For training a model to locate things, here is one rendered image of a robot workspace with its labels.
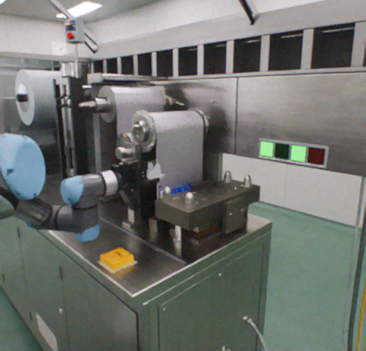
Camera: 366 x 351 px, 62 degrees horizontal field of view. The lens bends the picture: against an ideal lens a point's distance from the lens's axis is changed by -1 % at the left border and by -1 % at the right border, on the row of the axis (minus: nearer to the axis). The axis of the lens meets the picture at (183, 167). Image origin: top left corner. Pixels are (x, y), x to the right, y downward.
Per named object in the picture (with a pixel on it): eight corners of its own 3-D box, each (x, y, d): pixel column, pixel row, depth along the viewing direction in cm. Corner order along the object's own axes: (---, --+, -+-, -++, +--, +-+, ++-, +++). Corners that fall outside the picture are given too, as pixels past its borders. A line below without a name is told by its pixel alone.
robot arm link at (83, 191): (60, 204, 89) (57, 176, 87) (94, 195, 97) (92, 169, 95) (72, 211, 84) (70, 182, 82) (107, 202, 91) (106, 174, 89)
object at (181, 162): (157, 196, 110) (155, 144, 106) (201, 183, 126) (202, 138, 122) (157, 196, 110) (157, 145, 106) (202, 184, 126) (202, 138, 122)
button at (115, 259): (100, 261, 90) (99, 254, 89) (120, 253, 95) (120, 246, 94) (113, 272, 85) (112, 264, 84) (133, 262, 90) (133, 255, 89)
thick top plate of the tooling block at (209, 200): (155, 216, 106) (155, 199, 104) (227, 191, 133) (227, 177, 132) (188, 230, 95) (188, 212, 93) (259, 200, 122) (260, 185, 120)
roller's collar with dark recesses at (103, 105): (90, 113, 124) (88, 97, 122) (103, 113, 128) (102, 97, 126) (98, 114, 119) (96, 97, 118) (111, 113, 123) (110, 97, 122)
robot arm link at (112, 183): (107, 199, 91) (94, 192, 97) (120, 195, 94) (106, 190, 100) (106, 174, 89) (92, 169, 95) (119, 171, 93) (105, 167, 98)
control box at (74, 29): (62, 41, 139) (61, 18, 136) (72, 43, 145) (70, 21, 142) (75, 41, 136) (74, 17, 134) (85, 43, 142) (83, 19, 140)
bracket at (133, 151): (121, 224, 116) (117, 144, 109) (135, 220, 120) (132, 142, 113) (128, 229, 113) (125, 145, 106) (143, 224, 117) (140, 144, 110)
